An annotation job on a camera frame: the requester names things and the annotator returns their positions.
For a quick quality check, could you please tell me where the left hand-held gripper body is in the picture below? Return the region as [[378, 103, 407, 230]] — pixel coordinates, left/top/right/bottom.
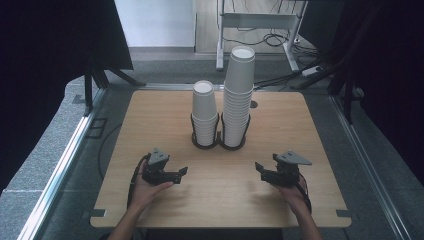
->
[[142, 148, 174, 186]]

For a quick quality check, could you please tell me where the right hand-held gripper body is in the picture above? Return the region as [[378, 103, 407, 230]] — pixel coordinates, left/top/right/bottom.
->
[[271, 150, 313, 188]]

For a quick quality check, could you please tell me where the person's right hand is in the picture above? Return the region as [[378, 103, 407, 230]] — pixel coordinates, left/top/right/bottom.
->
[[271, 175, 310, 215]]

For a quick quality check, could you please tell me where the person's left hand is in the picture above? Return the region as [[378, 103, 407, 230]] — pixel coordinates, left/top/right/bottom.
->
[[129, 160, 175, 212]]

